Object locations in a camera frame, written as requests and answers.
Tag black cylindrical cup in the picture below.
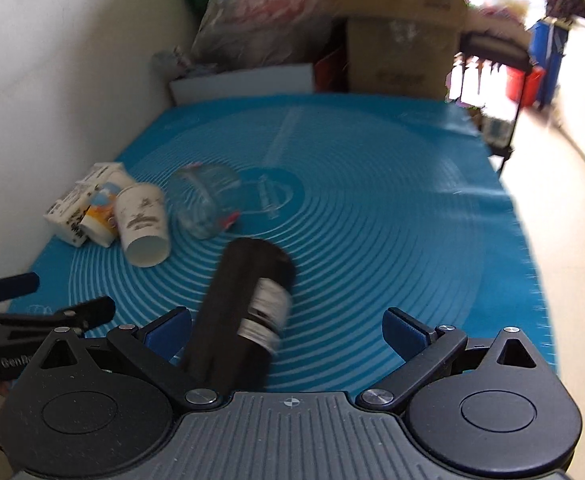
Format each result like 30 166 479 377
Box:
181 237 295 396

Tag white printed paper cup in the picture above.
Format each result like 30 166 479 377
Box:
114 183 171 268

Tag clear glass cup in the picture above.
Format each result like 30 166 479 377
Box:
166 164 244 240

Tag white printed carton box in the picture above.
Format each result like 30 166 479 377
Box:
44 162 135 247

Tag blue silicone baking mat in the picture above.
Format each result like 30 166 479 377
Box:
7 92 558 401

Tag white flat board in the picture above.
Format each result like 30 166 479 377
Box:
169 64 315 106

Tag red plastic bucket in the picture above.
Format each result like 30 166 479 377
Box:
506 65 546 107

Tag lower cardboard box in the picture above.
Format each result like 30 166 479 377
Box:
347 18 460 101

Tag black wheeled utility cart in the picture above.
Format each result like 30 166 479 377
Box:
449 30 534 174

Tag blue plastic barrel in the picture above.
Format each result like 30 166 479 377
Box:
529 18 570 108

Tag clear plastic bag red contents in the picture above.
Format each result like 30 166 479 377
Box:
190 0 333 70

